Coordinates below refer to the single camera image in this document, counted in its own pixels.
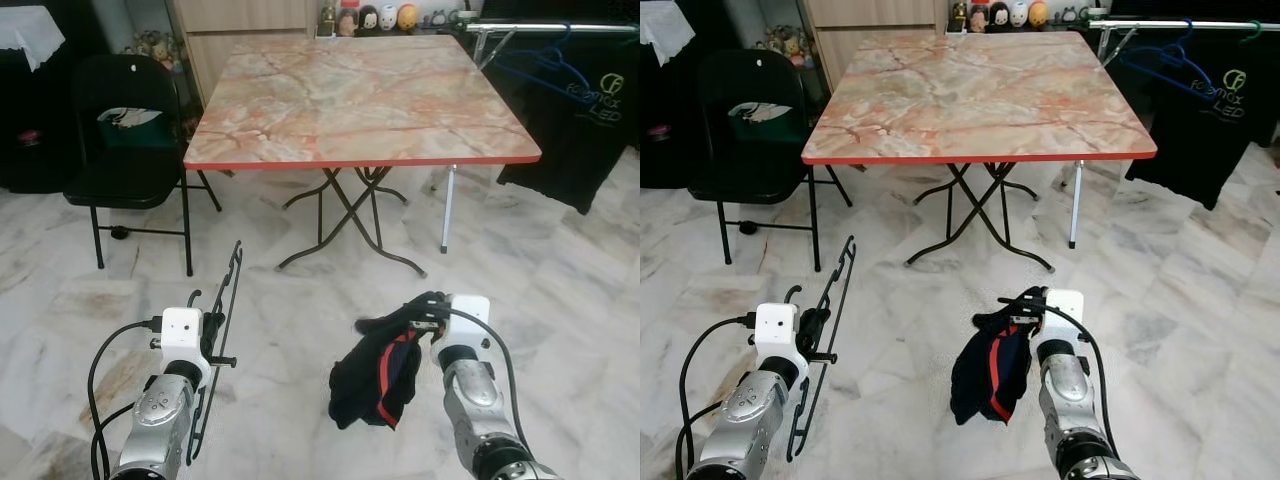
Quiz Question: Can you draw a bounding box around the black plastic hanger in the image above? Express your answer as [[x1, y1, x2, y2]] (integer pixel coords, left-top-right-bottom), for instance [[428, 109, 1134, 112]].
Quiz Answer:
[[785, 235, 858, 463], [185, 240, 244, 466]]

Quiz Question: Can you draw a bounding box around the blue plastic hanger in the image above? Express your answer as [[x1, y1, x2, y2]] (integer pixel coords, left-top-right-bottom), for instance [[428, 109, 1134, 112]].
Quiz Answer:
[[1115, 22, 1241, 98], [490, 25, 621, 101]]

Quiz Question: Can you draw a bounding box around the black folding chair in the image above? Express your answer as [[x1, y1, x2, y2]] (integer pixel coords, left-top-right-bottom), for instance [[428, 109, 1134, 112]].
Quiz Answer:
[[63, 53, 223, 278], [688, 48, 854, 271]]

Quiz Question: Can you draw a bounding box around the black T-shirt green print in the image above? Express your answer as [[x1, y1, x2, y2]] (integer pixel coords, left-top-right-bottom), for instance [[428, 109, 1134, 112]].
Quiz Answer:
[[480, 35, 641, 216], [1100, 30, 1280, 211]]

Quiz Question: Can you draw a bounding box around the black covered furniture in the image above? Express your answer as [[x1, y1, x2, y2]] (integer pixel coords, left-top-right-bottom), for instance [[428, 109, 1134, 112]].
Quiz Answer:
[[0, 45, 79, 193], [640, 45, 703, 191]]

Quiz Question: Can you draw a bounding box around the small plush toy pile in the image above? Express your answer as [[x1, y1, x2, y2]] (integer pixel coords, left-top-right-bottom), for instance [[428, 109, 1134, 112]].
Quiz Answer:
[[128, 28, 187, 76], [765, 25, 819, 71]]

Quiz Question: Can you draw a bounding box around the light wooden cabinet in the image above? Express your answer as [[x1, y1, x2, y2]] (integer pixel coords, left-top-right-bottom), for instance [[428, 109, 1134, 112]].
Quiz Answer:
[[805, 0, 951, 96], [175, 0, 321, 106]]

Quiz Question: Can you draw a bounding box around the silver clothes rack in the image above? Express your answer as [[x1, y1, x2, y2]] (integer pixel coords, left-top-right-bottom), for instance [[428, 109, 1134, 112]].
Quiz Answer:
[[440, 20, 641, 254], [1068, 17, 1280, 249]]

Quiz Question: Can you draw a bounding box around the white cloth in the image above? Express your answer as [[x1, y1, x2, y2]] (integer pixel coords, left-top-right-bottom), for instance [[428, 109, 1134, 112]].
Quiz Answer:
[[640, 25, 698, 68], [0, 5, 66, 73]]

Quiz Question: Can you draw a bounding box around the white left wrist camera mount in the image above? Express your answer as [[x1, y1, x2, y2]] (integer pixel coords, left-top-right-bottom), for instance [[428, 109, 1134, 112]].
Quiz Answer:
[[158, 307, 208, 376], [752, 302, 801, 371]]

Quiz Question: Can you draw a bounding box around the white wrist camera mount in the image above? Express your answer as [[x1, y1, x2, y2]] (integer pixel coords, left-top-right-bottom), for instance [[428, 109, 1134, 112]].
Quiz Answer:
[[1045, 288, 1087, 341], [752, 302, 801, 371], [447, 294, 493, 346], [158, 307, 208, 376]]

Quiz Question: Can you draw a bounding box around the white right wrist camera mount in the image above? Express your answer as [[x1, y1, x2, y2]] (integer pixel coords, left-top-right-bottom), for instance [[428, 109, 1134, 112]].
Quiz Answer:
[[1045, 288, 1087, 341], [447, 294, 493, 346]]

